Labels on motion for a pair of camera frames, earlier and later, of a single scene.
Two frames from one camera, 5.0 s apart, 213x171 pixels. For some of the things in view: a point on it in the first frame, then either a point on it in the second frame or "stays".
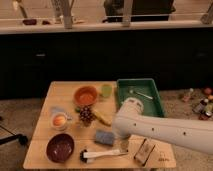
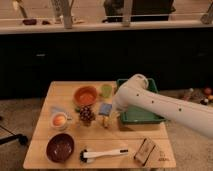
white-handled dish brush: (87, 157) stays
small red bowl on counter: (30, 21) stays
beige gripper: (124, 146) → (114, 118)
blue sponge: (104, 137) → (104, 109)
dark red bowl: (60, 148) stays
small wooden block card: (144, 151) stays
